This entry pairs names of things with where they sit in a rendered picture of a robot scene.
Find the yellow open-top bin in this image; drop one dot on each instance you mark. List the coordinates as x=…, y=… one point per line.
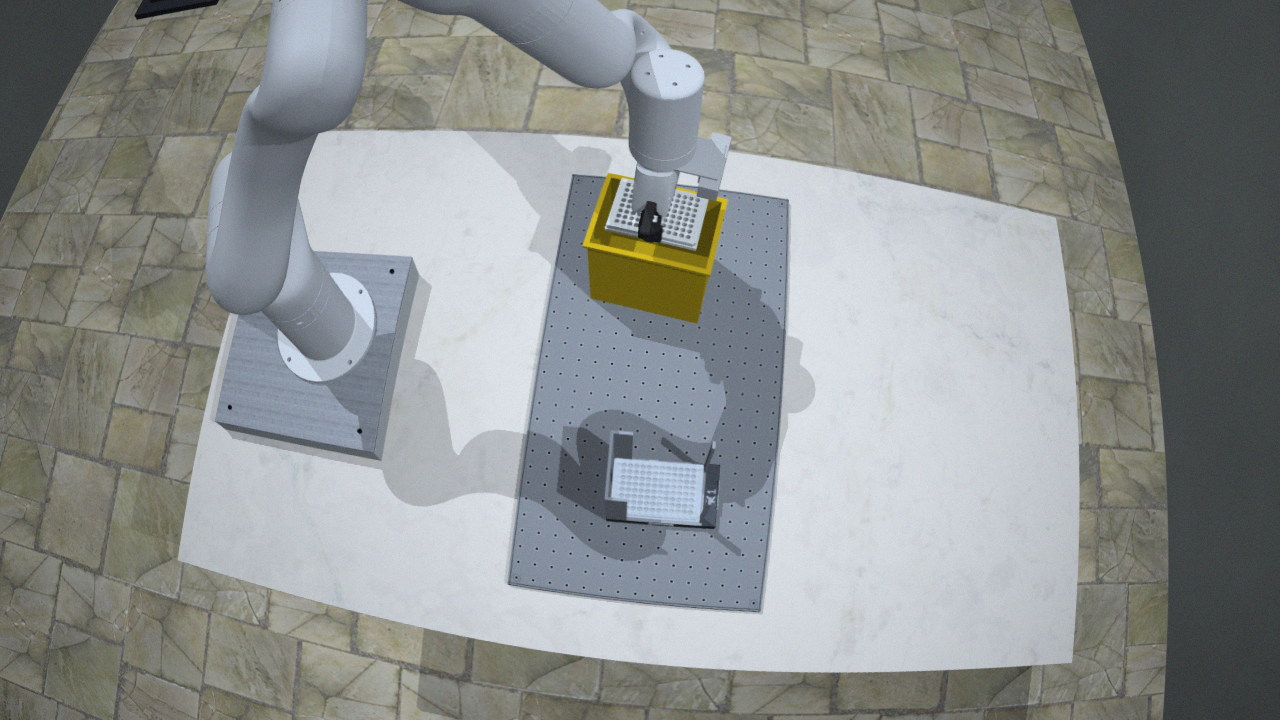
x=644, y=282

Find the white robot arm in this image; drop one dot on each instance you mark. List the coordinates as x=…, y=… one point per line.
x=313, y=71

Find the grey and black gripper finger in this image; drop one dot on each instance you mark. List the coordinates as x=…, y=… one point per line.
x=645, y=224

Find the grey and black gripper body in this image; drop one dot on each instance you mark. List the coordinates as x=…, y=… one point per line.
x=655, y=186

